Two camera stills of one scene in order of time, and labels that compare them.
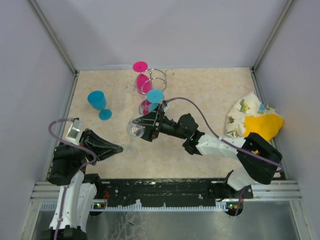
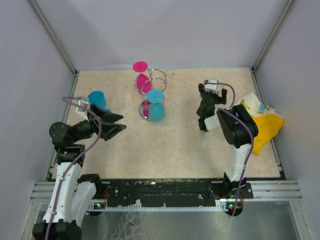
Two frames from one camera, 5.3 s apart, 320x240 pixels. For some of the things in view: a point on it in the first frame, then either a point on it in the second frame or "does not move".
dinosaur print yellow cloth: x=248 y=113 does not move
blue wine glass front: x=154 y=97 does not move
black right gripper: x=150 y=119 to x=218 y=100
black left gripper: x=102 y=147 to x=105 y=116
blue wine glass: x=97 y=100 does not move
